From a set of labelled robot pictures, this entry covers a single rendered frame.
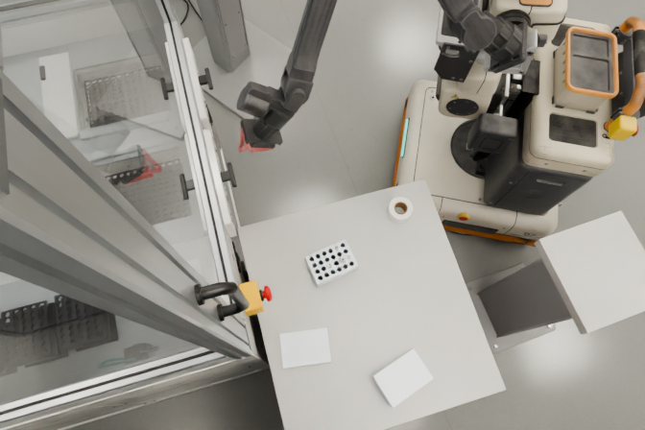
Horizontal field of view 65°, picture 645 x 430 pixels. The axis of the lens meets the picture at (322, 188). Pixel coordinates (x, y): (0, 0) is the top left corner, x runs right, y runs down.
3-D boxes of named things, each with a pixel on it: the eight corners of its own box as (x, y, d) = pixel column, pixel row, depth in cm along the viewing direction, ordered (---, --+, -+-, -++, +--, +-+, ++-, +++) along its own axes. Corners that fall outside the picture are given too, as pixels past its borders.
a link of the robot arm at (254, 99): (308, 94, 112) (301, 77, 119) (263, 74, 107) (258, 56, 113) (282, 135, 118) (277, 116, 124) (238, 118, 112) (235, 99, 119)
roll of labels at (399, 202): (390, 226, 147) (392, 222, 143) (384, 203, 150) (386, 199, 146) (413, 221, 148) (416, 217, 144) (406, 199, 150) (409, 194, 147)
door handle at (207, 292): (249, 298, 80) (232, 272, 62) (252, 313, 79) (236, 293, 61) (218, 305, 79) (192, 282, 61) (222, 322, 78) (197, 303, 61)
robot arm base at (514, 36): (526, 61, 115) (528, 19, 120) (505, 42, 111) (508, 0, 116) (492, 74, 122) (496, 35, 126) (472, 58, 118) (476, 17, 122)
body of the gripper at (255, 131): (238, 122, 124) (252, 106, 119) (273, 125, 130) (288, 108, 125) (245, 145, 122) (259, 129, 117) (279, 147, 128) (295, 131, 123)
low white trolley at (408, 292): (388, 244, 224) (424, 178, 153) (437, 389, 202) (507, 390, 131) (259, 279, 216) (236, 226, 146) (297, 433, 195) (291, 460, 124)
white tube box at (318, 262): (344, 242, 145) (345, 239, 141) (357, 269, 142) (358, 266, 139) (304, 259, 143) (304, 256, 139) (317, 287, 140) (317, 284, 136)
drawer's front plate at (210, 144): (215, 145, 149) (208, 127, 138) (236, 236, 139) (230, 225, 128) (209, 146, 148) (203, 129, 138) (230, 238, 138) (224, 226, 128)
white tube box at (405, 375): (409, 349, 135) (413, 347, 130) (429, 378, 132) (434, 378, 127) (370, 376, 132) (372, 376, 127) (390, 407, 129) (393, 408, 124)
